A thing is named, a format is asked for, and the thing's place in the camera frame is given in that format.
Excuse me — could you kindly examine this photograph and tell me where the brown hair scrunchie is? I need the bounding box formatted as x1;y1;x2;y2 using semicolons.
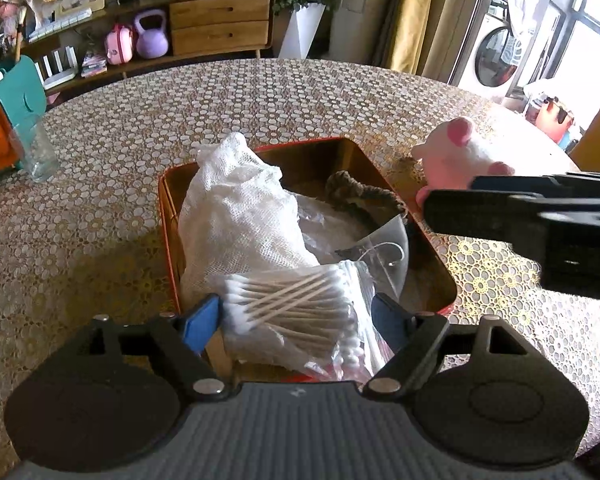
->
325;170;407;228

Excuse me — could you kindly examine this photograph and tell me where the lace patterned tablecloth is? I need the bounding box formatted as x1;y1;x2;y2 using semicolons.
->
0;56;600;480

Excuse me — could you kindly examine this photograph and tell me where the yellow curtain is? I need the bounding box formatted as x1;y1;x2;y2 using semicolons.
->
379;0;432;74

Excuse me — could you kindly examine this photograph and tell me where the cotton swabs plastic bag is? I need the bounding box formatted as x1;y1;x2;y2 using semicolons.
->
213;260;393;384

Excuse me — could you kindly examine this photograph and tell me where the clear plastic bag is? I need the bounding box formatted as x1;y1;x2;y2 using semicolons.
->
294;193;410;301

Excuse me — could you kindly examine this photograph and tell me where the clear drinking glass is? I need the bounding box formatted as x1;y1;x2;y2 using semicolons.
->
8;116;59;182

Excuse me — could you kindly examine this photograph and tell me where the teal orange tissue box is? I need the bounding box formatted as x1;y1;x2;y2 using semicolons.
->
0;55;46;173

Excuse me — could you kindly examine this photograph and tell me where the pink white plush toy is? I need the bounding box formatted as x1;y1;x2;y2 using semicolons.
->
412;117;515;208

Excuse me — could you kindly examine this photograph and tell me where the white plant pot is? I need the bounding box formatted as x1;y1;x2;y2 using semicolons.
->
278;2;326;60

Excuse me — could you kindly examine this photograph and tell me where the red bucket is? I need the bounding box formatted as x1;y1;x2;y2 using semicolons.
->
534;99;574;144

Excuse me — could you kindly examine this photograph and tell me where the pink doll figurine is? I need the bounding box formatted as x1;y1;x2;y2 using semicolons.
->
0;0;28;47

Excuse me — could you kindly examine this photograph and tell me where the washing machine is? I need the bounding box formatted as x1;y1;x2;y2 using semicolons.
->
454;0;536;99

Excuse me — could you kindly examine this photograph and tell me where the white mesh cloth bundle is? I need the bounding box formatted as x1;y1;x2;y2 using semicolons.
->
178;132;318;308

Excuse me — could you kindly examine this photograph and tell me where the white standing air conditioner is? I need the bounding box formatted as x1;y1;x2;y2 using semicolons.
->
327;0;390;64

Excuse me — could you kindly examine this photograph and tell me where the purple kettlebell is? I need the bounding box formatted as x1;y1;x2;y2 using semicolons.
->
134;9;169;60

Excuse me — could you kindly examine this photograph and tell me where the wooden sideboard cabinet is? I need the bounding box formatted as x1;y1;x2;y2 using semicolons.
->
22;0;275;94

